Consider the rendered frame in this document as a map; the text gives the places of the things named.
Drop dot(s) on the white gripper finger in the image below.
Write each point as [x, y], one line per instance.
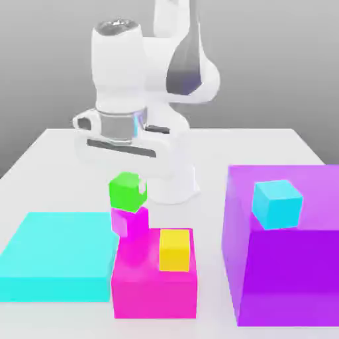
[143, 185]

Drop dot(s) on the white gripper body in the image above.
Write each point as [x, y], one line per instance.
[119, 160]

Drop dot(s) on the small green cube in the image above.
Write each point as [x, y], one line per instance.
[124, 192]

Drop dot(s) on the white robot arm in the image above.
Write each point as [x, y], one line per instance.
[116, 79]

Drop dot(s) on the small magenta cube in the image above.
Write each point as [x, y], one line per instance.
[137, 222]

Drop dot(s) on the small yellow cube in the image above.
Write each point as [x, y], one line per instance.
[174, 251]

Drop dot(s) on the small cyan cube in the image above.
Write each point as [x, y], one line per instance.
[278, 206]

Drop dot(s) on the large pink box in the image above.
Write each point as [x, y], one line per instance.
[153, 294]

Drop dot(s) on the large cyan box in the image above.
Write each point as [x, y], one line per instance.
[55, 257]

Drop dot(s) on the large purple box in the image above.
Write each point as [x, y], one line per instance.
[291, 278]

